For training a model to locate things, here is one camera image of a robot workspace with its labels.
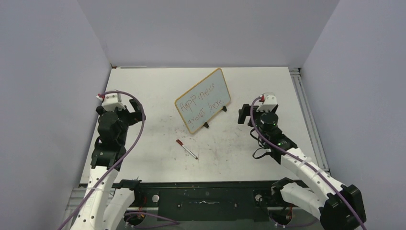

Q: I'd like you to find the yellow framed whiteboard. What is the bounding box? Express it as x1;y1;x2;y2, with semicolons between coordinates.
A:
174;68;231;134

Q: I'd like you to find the white red whiteboard marker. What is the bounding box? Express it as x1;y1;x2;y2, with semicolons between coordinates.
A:
182;145;198;160

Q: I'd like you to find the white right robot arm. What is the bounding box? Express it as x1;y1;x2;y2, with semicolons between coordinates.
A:
237;103;367;230

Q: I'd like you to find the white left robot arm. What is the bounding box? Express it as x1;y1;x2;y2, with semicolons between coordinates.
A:
70;96;146;230

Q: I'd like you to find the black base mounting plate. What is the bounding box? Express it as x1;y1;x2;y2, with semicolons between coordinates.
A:
112;179;334;223

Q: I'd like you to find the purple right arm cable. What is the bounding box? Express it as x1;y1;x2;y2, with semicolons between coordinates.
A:
249;96;369;230

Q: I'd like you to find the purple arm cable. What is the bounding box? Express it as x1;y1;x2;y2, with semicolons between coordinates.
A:
249;96;369;230
57;90;181;230

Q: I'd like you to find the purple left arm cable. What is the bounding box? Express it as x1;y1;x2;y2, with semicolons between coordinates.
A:
57;90;181;230

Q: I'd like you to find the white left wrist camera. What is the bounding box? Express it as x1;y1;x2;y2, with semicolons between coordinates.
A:
96;93;125;112

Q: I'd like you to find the aluminium rail right side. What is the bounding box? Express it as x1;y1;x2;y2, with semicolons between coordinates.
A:
289;68;330;173

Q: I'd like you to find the aluminium rail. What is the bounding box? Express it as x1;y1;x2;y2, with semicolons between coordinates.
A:
289;68;330;173
65;187;353;212

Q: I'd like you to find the aluminium rail front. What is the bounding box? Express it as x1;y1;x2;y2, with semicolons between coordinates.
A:
65;187;353;212

